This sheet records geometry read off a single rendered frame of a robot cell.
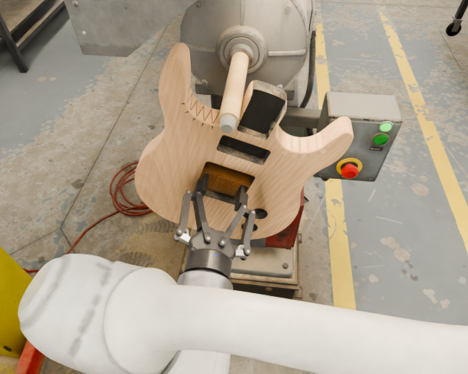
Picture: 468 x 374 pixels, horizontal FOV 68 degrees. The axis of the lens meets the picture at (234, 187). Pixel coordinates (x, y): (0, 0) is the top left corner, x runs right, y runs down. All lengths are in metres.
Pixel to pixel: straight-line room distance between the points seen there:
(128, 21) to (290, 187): 0.42
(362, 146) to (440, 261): 1.32
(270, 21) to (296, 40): 0.06
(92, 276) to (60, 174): 2.05
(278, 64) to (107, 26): 0.39
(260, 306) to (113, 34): 0.31
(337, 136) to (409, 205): 1.67
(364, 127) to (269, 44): 0.28
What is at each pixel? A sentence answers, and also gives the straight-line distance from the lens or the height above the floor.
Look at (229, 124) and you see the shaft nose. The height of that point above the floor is 1.26.
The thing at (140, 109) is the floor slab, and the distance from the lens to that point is 2.74.
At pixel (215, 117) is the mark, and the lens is 0.60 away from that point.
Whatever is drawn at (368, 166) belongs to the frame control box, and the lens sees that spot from 0.90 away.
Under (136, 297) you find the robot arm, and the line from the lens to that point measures 0.36.
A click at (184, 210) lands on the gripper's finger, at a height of 1.10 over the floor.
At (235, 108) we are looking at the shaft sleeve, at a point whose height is 1.26.
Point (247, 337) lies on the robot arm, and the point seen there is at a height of 1.29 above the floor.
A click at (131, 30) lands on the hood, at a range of 0.41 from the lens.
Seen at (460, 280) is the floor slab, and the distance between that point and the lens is 2.08.
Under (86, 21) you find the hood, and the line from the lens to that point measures 0.43.
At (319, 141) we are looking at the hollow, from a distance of 0.63.
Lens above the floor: 1.58
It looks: 49 degrees down
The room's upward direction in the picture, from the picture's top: straight up
